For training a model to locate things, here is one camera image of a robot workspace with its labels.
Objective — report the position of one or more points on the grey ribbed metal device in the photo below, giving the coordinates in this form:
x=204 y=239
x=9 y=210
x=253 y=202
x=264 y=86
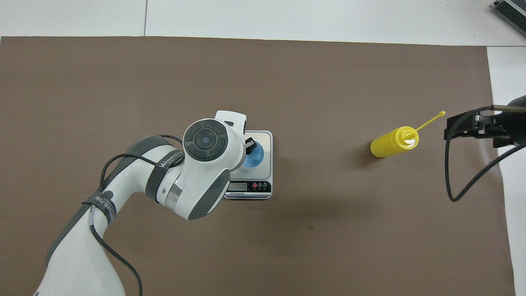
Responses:
x=513 y=10

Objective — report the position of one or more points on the brown table mat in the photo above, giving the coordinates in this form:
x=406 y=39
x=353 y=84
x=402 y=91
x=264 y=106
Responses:
x=328 y=246

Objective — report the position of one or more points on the yellow squeeze bottle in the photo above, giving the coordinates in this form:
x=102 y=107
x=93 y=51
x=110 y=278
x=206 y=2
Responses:
x=388 y=144

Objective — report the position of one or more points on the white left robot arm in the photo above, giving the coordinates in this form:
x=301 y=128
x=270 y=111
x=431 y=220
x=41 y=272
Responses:
x=205 y=164

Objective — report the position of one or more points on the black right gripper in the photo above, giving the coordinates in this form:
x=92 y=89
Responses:
x=518 y=123

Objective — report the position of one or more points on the light blue plastic cup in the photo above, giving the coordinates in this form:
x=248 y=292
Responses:
x=254 y=159

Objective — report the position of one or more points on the silver digital kitchen scale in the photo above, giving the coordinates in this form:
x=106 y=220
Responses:
x=265 y=176

